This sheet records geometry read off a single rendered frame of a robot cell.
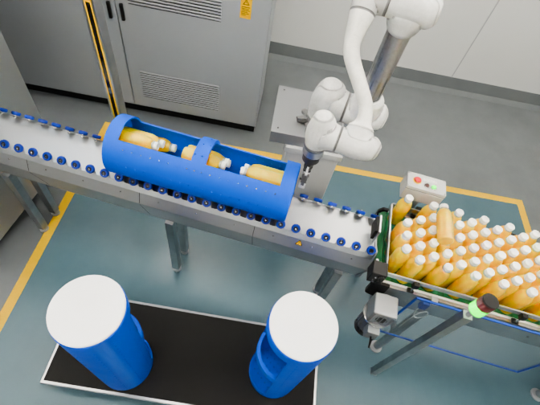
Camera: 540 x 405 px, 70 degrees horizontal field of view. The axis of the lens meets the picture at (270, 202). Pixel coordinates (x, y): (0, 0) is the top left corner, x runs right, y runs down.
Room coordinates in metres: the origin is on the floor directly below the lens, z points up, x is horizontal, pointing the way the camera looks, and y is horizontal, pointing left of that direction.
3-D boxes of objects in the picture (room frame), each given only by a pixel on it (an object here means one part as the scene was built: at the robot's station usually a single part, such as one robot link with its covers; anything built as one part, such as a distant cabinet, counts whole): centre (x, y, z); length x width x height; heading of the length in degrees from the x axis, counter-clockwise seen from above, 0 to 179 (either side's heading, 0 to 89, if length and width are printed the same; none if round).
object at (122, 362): (0.40, 0.58, 0.59); 0.28 x 0.28 x 0.88
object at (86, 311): (0.40, 0.58, 1.03); 0.28 x 0.28 x 0.01
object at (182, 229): (1.22, 0.52, 0.31); 0.06 x 0.06 x 0.63; 86
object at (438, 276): (0.90, -0.82, 0.99); 0.07 x 0.07 x 0.19
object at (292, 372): (0.53, -0.24, 0.59); 0.28 x 0.28 x 0.88
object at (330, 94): (1.64, -0.18, 1.24); 0.18 x 0.16 x 0.22; 82
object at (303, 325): (0.53, -0.24, 1.03); 0.28 x 0.28 x 0.01
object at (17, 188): (1.14, 1.51, 0.31); 0.06 x 0.06 x 0.63; 86
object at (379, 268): (0.88, -0.56, 0.95); 0.10 x 0.07 x 0.10; 176
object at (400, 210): (1.24, -0.66, 0.99); 0.07 x 0.07 x 0.19
